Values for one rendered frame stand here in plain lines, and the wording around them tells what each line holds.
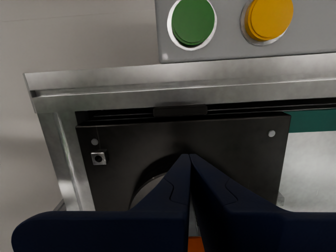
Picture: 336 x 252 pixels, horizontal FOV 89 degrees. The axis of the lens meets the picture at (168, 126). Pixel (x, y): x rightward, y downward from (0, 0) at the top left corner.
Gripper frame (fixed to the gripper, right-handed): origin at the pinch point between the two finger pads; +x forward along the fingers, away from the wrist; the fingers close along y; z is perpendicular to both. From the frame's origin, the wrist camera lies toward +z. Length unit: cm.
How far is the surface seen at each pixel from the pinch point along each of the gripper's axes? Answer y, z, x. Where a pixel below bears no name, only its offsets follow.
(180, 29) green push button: 0.1, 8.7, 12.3
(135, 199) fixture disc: 5.3, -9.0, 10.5
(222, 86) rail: -4.5, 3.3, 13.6
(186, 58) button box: -0.6, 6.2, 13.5
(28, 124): 27.1, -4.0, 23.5
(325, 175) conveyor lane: -22.9, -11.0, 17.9
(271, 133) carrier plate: -10.0, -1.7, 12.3
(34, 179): 29.2, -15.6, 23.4
